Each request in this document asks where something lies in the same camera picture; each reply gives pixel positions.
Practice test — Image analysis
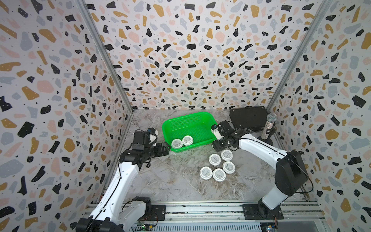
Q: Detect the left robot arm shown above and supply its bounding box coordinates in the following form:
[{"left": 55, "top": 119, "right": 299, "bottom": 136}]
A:
[{"left": 75, "top": 142, "right": 171, "bottom": 232}]

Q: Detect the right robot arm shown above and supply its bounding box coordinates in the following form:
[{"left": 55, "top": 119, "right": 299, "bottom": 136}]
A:
[{"left": 211, "top": 125, "right": 310, "bottom": 215}]

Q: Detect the green plastic basket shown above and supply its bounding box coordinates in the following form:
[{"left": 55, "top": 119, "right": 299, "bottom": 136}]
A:
[{"left": 162, "top": 112, "right": 216, "bottom": 152}]

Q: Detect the black hard case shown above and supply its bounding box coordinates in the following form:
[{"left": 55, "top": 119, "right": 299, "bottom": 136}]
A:
[{"left": 230, "top": 106, "right": 268, "bottom": 132}]

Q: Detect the glitter tube on black stand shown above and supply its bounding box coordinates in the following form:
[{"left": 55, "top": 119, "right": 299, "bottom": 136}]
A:
[{"left": 258, "top": 113, "right": 278, "bottom": 146}]

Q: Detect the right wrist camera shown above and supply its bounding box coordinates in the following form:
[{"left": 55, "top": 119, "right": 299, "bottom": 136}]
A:
[{"left": 211, "top": 120, "right": 229, "bottom": 141}]

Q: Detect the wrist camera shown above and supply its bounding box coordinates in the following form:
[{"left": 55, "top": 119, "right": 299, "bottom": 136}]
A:
[
  {"left": 211, "top": 120, "right": 229, "bottom": 141},
  {"left": 132, "top": 128, "right": 158, "bottom": 150}
]

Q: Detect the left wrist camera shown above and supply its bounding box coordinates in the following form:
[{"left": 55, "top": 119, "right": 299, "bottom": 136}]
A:
[{"left": 132, "top": 128, "right": 158, "bottom": 150}]

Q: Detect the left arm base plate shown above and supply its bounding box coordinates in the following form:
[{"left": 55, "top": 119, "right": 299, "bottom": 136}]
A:
[{"left": 138, "top": 205, "right": 166, "bottom": 221}]

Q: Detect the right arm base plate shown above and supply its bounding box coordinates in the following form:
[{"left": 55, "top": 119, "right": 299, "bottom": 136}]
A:
[{"left": 242, "top": 203, "right": 284, "bottom": 220}]

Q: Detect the aluminium rail frame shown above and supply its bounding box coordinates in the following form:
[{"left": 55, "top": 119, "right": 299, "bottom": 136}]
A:
[{"left": 79, "top": 200, "right": 327, "bottom": 232}]

